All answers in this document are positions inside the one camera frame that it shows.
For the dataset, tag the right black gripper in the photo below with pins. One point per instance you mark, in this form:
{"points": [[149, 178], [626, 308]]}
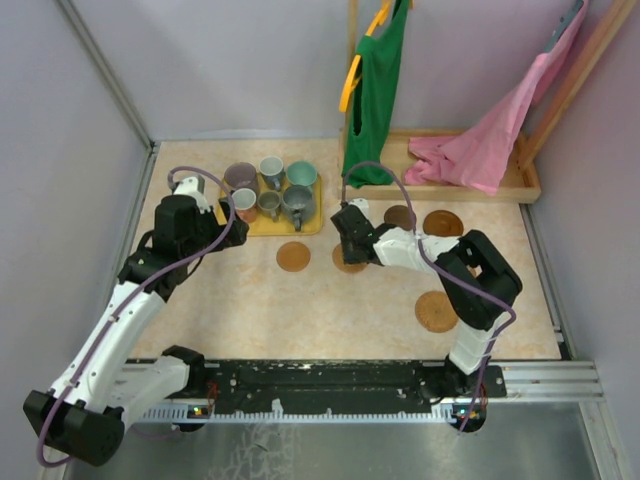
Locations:
{"points": [[348, 256]]}

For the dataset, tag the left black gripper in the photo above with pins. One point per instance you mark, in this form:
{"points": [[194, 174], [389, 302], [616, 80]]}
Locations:
{"points": [[219, 229]]}

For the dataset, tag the dark walnut coaster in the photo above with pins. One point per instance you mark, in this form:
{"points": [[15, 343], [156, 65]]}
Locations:
{"points": [[400, 216]]}

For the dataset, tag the light wooden coaster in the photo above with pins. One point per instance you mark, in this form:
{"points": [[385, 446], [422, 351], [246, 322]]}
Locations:
{"points": [[293, 256]]}

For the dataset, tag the large brown wooden coaster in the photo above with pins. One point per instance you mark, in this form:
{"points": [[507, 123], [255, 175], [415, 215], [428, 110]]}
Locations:
{"points": [[443, 223]]}

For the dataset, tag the large woven rattan coaster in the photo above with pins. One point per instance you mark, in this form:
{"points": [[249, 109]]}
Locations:
{"points": [[434, 312]]}

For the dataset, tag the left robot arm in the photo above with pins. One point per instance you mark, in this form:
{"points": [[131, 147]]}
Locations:
{"points": [[86, 412]]}

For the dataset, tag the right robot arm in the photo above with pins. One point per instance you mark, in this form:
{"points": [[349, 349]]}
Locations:
{"points": [[479, 283]]}

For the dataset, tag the dark speckled grey mug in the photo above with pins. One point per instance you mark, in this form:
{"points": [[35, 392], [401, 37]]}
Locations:
{"points": [[298, 205]]}

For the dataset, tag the pink mug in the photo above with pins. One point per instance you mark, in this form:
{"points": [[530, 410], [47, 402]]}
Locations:
{"points": [[245, 204]]}

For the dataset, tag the yellow tray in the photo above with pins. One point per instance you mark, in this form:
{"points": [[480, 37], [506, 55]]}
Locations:
{"points": [[263, 226]]}

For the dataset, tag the purple mug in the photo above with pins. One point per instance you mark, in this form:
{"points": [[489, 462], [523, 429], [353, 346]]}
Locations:
{"points": [[242, 175]]}

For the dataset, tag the teal mug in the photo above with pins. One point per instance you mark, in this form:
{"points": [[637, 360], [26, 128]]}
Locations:
{"points": [[302, 173]]}

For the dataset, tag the small olive mug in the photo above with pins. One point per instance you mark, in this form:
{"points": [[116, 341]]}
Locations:
{"points": [[269, 204]]}

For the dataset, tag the grey-white mug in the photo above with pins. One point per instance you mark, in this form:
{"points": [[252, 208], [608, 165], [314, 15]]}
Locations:
{"points": [[272, 172]]}

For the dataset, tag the pink shirt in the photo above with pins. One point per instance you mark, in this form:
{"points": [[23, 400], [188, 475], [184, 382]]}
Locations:
{"points": [[478, 158]]}

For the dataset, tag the yellow hanger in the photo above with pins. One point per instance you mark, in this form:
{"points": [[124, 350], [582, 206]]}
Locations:
{"points": [[350, 82]]}

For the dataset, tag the wooden rack base tray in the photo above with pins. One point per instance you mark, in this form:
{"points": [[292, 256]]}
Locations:
{"points": [[519, 185]]}

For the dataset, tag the green shirt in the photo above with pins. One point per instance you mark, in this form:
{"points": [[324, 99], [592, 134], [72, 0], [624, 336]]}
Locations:
{"points": [[373, 99]]}

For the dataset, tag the grey hanger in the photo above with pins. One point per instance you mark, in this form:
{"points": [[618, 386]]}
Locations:
{"points": [[564, 22]]}

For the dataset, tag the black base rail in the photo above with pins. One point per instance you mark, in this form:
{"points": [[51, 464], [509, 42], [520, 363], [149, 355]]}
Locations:
{"points": [[317, 387]]}

